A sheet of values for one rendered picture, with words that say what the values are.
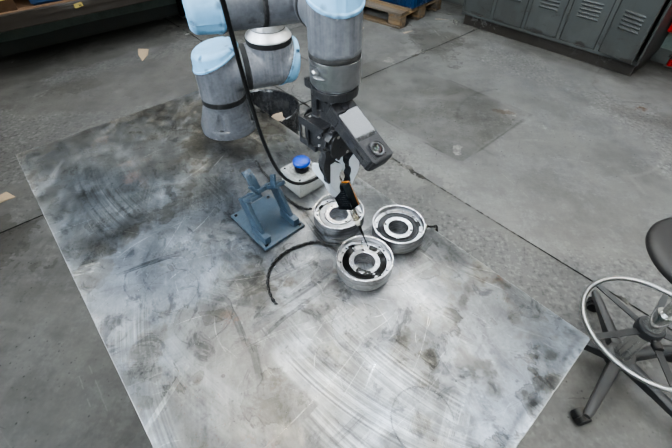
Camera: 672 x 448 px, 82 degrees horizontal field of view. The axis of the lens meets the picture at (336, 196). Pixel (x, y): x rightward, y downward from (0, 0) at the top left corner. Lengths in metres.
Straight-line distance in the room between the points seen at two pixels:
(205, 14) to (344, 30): 0.19
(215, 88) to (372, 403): 0.77
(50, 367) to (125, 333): 1.09
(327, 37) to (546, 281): 1.59
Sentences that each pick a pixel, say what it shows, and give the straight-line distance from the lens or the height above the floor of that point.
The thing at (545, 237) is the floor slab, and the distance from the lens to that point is 2.11.
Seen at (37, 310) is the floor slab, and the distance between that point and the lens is 2.03.
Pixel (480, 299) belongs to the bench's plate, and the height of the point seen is 0.80.
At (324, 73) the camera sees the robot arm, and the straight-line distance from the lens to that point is 0.56.
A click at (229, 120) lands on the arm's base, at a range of 1.07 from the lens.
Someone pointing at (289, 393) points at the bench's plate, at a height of 0.80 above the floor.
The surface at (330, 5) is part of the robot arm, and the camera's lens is 0.52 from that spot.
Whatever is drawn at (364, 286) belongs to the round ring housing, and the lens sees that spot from 0.70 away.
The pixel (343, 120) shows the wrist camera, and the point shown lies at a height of 1.10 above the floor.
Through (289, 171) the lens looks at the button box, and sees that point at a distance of 0.89.
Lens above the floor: 1.40
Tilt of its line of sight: 43 degrees down
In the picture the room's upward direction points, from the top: straight up
